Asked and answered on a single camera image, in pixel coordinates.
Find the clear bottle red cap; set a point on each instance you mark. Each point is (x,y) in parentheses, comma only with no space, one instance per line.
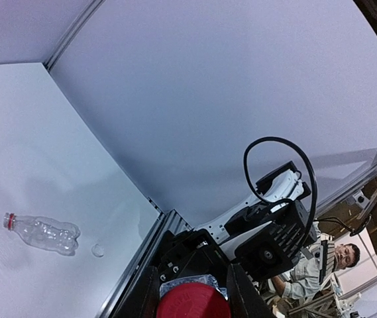
(44,233)

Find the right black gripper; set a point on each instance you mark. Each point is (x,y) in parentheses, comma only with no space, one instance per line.
(190,253)

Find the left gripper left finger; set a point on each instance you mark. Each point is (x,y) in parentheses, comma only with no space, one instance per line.
(143,300)

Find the seated person grey jacket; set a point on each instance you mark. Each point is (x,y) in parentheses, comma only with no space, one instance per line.
(304,275)

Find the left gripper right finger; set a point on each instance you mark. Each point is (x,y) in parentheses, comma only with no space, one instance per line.
(244,300)

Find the crushed bottle red cap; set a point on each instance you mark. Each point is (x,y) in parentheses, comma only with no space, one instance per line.
(194,297)

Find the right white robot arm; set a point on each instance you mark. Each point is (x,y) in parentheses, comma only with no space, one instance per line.
(265,240)

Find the white bottle cap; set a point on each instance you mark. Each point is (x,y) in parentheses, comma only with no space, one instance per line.
(98,251)

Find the right aluminium frame post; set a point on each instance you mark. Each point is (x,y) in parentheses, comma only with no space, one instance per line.
(72,31)

